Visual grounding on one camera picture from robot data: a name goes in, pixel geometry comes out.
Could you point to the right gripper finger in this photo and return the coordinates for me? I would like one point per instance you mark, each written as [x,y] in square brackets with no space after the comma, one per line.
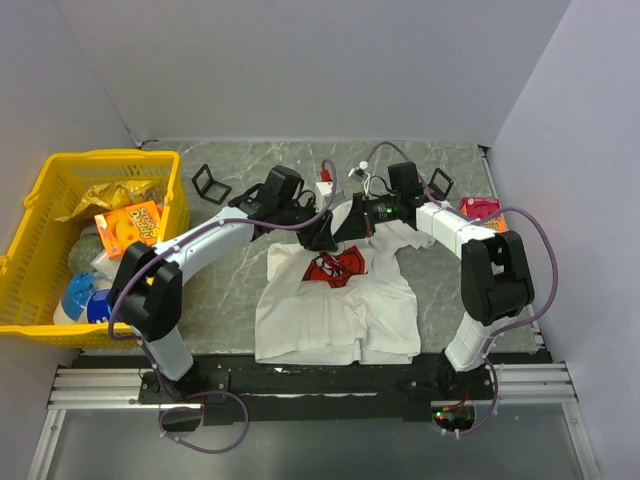
[346,233]
[358,216]

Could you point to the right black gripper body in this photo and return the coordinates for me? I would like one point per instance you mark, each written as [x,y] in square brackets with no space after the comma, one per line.
[383,209]

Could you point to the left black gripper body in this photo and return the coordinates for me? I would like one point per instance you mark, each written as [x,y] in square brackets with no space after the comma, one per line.
[295,214]

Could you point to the white Coca-Cola t-shirt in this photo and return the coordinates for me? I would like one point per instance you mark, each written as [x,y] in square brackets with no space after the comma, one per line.
[353,305]

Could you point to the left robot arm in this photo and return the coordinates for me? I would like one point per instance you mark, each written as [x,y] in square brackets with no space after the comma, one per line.
[147,292]

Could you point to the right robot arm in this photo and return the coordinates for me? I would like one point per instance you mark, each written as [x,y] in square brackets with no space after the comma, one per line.
[496,284]

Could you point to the black folding mirror right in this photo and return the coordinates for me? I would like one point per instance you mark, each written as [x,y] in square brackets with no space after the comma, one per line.
[440,184]

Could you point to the black folding mirror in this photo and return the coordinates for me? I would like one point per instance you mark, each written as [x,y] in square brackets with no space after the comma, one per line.
[440,184]
[208,188]

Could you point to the pink orange sponge box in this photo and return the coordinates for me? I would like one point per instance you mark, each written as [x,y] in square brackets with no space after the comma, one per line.
[480,208]

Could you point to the black folding mirror left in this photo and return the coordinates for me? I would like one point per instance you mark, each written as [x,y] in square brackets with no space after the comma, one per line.
[208,188]

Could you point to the orange Scrub Daddy box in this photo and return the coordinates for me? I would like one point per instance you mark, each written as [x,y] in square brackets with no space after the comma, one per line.
[120,228]

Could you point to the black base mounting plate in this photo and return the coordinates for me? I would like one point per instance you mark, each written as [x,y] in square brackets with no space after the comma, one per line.
[234,388]

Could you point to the gold snack bag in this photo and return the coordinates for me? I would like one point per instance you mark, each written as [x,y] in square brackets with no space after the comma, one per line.
[111,196]

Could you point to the green scrub sponge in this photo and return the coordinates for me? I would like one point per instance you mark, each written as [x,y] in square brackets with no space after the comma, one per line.
[83,253]

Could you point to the blue white canister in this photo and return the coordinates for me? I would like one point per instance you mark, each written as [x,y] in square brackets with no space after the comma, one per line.
[97,308]

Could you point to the blue lid white container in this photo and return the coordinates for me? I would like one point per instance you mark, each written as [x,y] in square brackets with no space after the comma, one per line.
[71,309]

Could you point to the yellow plastic basket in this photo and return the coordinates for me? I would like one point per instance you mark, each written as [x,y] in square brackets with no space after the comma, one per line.
[34,271]

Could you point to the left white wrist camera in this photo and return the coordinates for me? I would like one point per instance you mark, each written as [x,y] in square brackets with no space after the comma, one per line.
[322,191]

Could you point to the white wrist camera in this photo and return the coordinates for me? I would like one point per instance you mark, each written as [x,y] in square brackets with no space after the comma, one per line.
[360,172]
[322,191]

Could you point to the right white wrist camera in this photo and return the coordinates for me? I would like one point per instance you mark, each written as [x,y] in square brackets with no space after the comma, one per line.
[360,172]

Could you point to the aluminium rail frame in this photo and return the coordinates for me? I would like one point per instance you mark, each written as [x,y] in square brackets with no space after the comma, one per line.
[109,389]

